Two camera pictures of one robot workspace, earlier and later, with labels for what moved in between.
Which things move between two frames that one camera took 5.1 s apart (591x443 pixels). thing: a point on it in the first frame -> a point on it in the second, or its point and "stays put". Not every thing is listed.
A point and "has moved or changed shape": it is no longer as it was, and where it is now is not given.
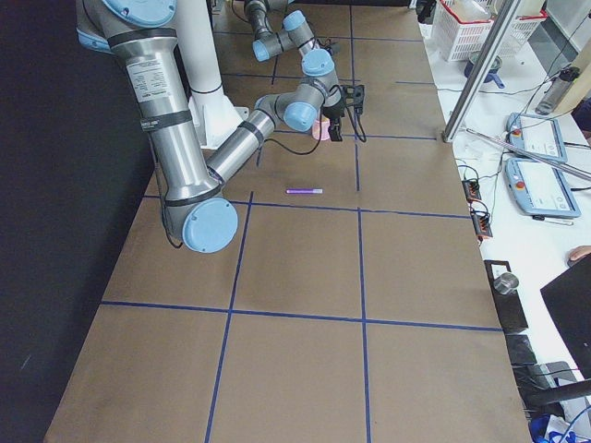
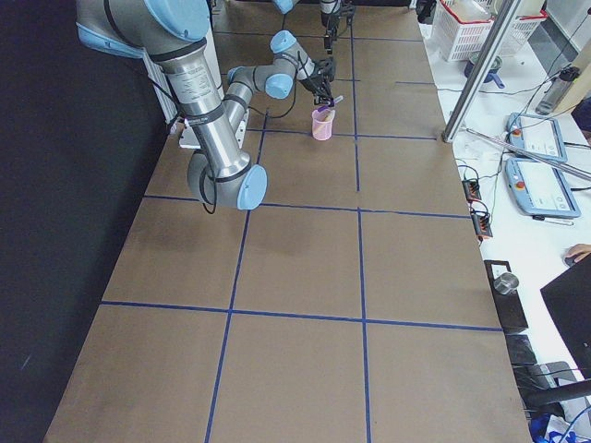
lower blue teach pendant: (539, 189) stays put
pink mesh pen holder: (320, 128) stays put
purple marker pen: (305, 191) has moved or changed shape
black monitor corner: (571, 296) stays put
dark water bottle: (556, 89) stays put
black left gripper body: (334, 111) -> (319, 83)
